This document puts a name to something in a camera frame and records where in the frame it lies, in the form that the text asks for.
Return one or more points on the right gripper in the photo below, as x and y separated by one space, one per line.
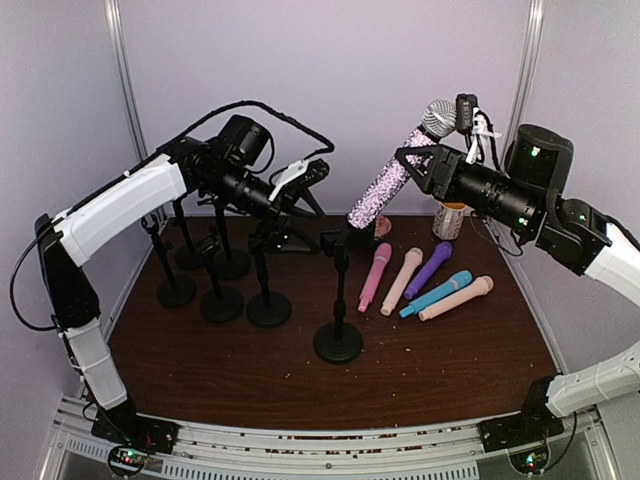
439 179

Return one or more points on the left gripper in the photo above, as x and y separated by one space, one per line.
287 196

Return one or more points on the black blue-mic stand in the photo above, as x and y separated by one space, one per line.
230 263

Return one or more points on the purple microphone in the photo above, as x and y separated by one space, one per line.
442 252

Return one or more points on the black pink-mic stand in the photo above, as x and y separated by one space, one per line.
268 309

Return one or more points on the pale pink small microphone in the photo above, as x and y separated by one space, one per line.
412 259

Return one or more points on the black small-mic stand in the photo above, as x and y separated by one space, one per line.
220 304

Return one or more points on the blue-head microphone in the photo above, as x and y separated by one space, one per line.
456 282

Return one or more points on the beige pink microphone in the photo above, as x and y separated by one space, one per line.
481 286

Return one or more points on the black glitter-mic stand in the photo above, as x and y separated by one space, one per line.
339 342

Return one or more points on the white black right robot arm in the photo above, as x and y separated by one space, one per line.
525 195

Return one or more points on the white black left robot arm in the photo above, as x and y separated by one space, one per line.
216 167

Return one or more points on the white floral mug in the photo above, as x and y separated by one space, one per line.
448 220

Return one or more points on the patterned ceramic bowl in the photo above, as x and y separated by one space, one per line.
382 226

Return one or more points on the aluminium right corner post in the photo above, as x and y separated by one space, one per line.
529 60

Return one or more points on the aluminium corner post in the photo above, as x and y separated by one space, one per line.
529 60
118 42

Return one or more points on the aluminium front rail base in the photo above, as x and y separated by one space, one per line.
453 450

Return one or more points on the aluminium left corner post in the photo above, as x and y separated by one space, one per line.
118 42

